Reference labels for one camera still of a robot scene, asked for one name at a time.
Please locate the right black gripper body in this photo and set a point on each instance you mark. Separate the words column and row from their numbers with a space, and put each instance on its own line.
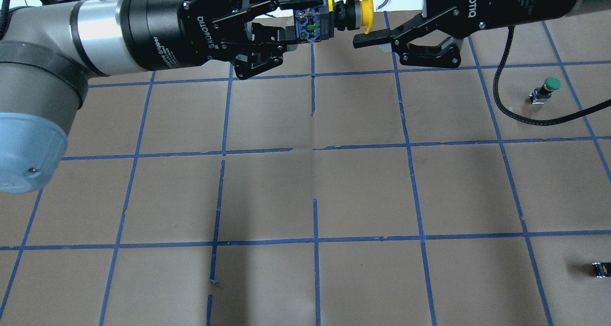
column 496, row 6

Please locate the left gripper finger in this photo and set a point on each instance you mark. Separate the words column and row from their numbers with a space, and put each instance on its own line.
column 254, row 48
column 235, row 17

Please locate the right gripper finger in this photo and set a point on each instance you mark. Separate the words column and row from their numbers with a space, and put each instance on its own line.
column 400, row 37
column 446, row 55

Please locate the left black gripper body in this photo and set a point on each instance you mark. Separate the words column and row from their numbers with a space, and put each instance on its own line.
column 160, row 27

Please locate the yellow push button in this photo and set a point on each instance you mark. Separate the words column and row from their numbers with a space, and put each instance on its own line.
column 320, row 22

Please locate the green push button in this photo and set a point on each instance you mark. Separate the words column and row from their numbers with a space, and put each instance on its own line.
column 542, row 94

